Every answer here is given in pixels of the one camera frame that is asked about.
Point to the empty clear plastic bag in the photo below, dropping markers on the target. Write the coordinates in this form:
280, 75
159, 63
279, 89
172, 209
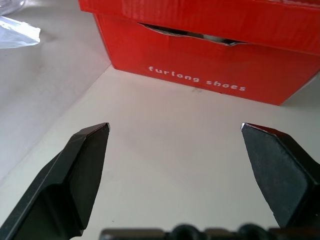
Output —
17, 32

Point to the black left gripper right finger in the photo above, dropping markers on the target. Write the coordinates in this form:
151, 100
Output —
282, 175

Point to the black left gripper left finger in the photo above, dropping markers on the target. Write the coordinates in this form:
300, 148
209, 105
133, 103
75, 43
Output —
62, 187

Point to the orange cardboard box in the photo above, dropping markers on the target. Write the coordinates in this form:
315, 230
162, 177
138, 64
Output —
175, 55

